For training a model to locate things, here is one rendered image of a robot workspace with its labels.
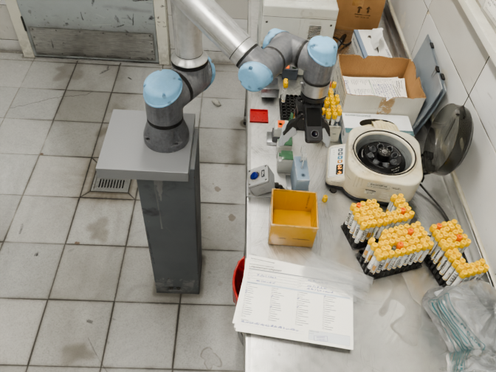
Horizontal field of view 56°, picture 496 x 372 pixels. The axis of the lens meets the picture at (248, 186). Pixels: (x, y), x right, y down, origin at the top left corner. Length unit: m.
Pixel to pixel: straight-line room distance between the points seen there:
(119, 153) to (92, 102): 1.70
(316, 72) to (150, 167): 0.60
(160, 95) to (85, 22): 2.08
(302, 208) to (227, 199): 1.19
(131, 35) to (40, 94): 0.71
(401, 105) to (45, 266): 1.76
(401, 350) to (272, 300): 0.35
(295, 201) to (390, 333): 0.45
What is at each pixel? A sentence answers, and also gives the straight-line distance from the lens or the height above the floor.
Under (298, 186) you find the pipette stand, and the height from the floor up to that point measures 0.95.
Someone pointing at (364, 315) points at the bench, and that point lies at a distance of 1.33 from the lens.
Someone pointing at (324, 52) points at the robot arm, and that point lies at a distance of 1.21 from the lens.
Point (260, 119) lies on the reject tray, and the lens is 1.74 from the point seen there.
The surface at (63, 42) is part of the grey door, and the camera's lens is 3.60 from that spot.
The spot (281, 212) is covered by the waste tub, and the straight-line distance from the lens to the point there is 1.45.
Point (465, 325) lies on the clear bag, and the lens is 1.31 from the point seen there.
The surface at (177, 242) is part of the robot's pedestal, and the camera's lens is 1.91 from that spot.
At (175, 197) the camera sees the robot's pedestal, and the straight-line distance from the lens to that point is 1.68.
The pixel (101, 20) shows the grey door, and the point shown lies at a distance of 3.42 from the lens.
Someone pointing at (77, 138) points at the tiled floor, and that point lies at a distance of 3.02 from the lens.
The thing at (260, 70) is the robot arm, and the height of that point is 1.36.
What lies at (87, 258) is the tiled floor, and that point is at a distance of 2.45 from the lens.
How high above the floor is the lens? 2.02
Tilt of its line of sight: 49 degrees down
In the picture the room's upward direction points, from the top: 5 degrees clockwise
